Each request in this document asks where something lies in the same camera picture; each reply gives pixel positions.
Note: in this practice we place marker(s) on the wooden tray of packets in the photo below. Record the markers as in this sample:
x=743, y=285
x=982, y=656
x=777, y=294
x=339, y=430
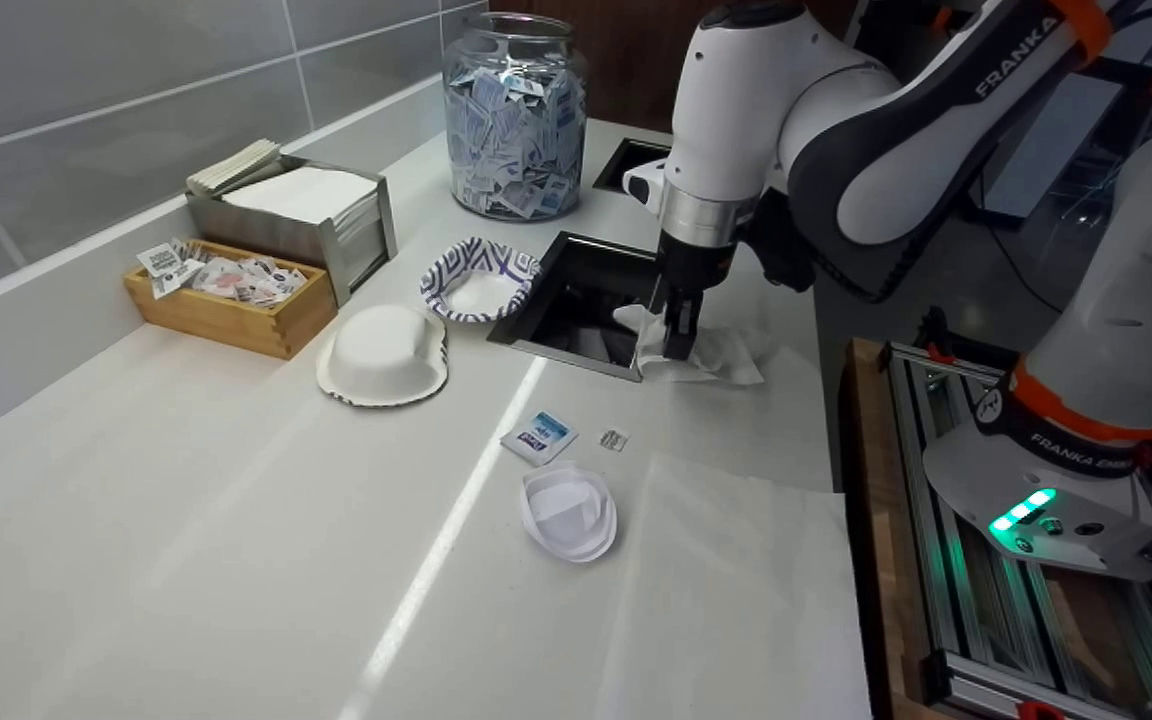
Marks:
x=241, y=297

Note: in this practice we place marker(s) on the flat white paper sheet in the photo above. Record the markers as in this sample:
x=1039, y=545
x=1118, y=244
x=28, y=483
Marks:
x=738, y=604

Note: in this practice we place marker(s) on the small grey packet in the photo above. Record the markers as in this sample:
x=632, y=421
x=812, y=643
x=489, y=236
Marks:
x=612, y=440

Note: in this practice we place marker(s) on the blue white sugar packet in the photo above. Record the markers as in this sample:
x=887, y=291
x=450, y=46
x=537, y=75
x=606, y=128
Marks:
x=537, y=439

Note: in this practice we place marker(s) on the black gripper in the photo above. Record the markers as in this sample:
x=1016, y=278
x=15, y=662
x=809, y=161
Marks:
x=685, y=273

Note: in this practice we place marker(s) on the glass jar of packets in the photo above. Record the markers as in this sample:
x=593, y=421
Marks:
x=514, y=110

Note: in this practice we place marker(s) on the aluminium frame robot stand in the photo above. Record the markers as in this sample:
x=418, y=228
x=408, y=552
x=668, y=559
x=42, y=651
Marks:
x=1011, y=619

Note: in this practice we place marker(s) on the white upturned paper bowl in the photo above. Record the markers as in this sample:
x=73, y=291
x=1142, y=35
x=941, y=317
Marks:
x=385, y=357

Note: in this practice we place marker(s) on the white plastic lid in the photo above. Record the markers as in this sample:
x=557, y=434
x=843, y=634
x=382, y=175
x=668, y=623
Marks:
x=568, y=512

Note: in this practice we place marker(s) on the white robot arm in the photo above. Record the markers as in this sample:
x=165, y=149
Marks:
x=799, y=146

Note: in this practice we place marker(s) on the white paper towel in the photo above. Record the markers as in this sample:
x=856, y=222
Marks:
x=718, y=355

